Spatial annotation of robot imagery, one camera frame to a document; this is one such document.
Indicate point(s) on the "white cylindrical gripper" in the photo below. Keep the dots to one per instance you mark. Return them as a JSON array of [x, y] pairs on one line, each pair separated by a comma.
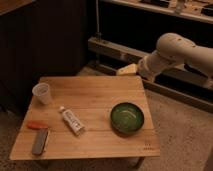
[[148, 67]]

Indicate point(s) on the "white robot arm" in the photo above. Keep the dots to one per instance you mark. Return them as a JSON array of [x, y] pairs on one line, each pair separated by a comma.
[[171, 50]]

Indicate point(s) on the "vertical metal pole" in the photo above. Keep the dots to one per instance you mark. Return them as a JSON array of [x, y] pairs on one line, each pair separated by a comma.
[[98, 33]]

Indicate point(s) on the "green ceramic bowl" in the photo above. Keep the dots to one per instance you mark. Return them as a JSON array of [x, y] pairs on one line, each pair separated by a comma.
[[127, 118]]

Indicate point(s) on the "wooden folding table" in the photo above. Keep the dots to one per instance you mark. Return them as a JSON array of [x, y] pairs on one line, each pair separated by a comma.
[[91, 99]]

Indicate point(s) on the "small white labelled bottle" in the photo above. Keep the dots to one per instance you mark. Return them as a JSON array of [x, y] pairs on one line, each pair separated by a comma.
[[71, 119]]

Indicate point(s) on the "clear plastic cup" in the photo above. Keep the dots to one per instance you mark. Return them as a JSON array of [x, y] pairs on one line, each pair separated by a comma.
[[42, 92]]

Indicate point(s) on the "cluttered workbench shelf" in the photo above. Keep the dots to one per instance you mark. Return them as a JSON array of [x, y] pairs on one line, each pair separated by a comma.
[[187, 9]]

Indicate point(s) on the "dark wooden cabinet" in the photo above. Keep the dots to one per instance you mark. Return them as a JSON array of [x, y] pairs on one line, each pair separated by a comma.
[[44, 38]]

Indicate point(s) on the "orange marker pen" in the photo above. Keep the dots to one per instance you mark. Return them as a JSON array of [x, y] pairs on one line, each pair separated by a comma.
[[36, 125]]

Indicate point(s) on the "grey rectangular sharpening block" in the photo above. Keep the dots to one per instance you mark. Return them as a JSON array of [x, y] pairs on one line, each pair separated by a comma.
[[39, 142]]

